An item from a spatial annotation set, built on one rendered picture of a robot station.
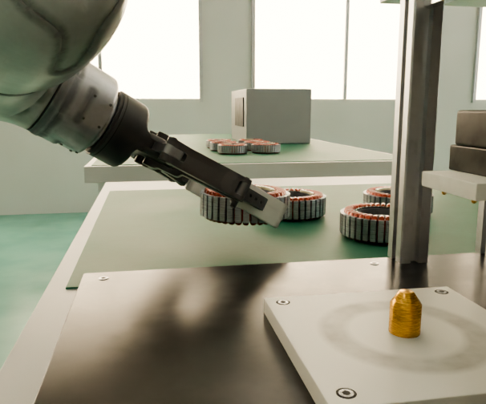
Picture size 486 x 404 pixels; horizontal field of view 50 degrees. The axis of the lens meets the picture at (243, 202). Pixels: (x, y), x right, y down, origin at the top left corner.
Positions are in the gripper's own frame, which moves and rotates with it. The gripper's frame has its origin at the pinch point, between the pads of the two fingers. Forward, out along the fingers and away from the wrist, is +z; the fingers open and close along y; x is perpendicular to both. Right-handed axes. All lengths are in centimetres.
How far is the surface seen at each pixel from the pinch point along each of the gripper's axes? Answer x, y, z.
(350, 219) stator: 4.4, 5.6, 12.5
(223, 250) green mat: -6.5, 0.8, 0.0
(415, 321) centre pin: -5.5, 34.5, -6.9
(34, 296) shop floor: -66, -209, 48
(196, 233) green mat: -5.9, -8.8, 1.0
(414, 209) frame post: 5.3, 20.3, 5.5
